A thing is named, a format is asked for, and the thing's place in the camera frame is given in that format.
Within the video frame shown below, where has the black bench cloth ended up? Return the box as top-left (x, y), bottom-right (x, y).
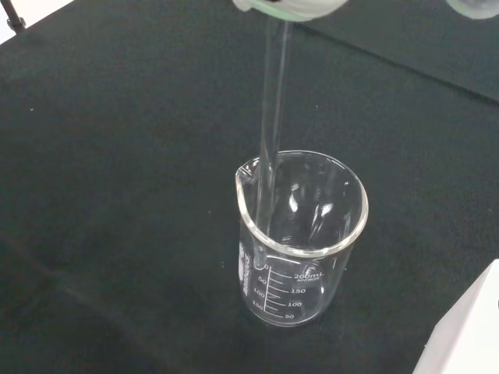
top-left (0, 0), bottom-right (499, 374)

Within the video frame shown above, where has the black tripod leg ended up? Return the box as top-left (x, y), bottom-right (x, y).
top-left (3, 0), bottom-right (29, 35)

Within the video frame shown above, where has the clear glass beaker with scale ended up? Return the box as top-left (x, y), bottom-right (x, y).
top-left (234, 150), bottom-right (370, 328)

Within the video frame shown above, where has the white test tube rack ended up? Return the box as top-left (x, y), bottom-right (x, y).
top-left (412, 258), bottom-right (499, 374)

